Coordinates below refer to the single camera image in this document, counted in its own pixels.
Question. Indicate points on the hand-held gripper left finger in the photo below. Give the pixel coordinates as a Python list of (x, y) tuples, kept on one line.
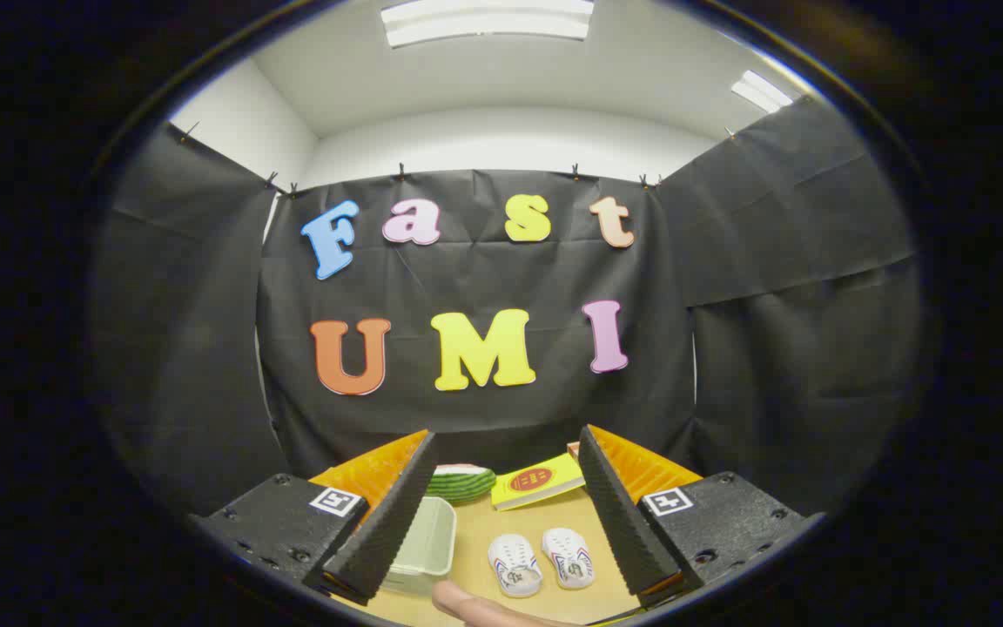
[(388, 522)]

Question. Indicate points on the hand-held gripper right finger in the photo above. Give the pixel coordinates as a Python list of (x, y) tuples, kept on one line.
[(619, 514)]

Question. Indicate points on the pale green storage box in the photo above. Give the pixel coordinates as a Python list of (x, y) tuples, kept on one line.
[(423, 540)]

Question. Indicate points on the white striped canvas shoe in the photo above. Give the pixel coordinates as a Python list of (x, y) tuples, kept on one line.
[(514, 564), (568, 557)]

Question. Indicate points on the watermelon slice plush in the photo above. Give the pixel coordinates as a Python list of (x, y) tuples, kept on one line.
[(467, 483)]

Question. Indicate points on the yellow book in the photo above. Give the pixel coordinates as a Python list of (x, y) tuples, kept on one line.
[(536, 483)]

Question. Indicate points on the row of black cloth clips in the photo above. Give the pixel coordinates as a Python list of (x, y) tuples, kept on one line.
[(400, 171)]

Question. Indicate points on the small ceiling light panel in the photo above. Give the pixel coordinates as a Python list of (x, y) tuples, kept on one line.
[(761, 91)]

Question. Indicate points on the long ceiling light panel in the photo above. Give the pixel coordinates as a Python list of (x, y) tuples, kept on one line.
[(484, 26)]

